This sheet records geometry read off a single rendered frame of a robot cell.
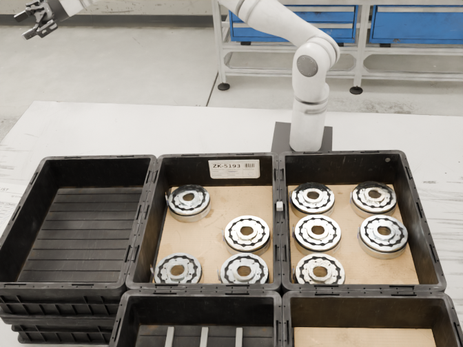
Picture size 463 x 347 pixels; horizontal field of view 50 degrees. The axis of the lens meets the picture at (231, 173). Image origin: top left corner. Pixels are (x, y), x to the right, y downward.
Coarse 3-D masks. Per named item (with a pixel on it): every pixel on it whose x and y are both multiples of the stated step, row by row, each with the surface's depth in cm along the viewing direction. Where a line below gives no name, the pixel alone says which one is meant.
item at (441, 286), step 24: (408, 168) 113; (432, 240) 97; (288, 264) 95; (432, 264) 93; (288, 288) 91; (312, 288) 90; (336, 288) 90; (360, 288) 90; (384, 288) 89; (408, 288) 89; (432, 288) 89
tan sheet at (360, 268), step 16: (288, 192) 124; (336, 192) 122; (336, 208) 118; (352, 224) 114; (352, 240) 111; (304, 256) 108; (336, 256) 108; (352, 256) 108; (368, 256) 107; (400, 256) 107; (352, 272) 104; (368, 272) 104; (384, 272) 104; (400, 272) 104
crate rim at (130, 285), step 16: (160, 160) 121; (272, 160) 118; (144, 208) 109; (144, 224) 105; (128, 272) 96; (128, 288) 94; (144, 288) 93; (160, 288) 93; (176, 288) 92; (192, 288) 92; (208, 288) 92; (224, 288) 92; (240, 288) 92; (256, 288) 91; (272, 288) 91
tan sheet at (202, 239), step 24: (216, 192) 125; (240, 192) 125; (264, 192) 124; (168, 216) 120; (216, 216) 119; (240, 216) 119; (264, 216) 118; (168, 240) 115; (192, 240) 114; (216, 240) 114; (216, 264) 108
